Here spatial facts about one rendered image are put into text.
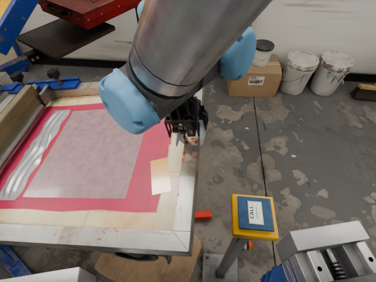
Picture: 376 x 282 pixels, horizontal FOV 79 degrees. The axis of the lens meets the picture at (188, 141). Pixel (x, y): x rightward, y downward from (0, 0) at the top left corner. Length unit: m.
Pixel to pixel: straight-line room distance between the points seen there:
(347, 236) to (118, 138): 0.61
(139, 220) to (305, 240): 0.34
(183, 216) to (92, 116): 0.52
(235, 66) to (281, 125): 2.10
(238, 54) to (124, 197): 0.44
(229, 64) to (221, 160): 1.71
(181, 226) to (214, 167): 1.48
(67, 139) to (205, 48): 0.71
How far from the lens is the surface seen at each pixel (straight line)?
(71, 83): 1.01
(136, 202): 0.59
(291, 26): 2.74
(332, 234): 0.51
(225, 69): 0.32
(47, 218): 0.70
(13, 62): 1.64
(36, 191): 0.77
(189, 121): 0.48
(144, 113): 0.24
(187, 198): 0.52
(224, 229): 1.74
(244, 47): 0.33
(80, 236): 0.58
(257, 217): 0.74
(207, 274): 1.65
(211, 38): 0.17
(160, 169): 0.62
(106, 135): 0.78
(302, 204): 1.98
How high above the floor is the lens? 1.63
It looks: 51 degrees down
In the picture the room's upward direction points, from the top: straight up
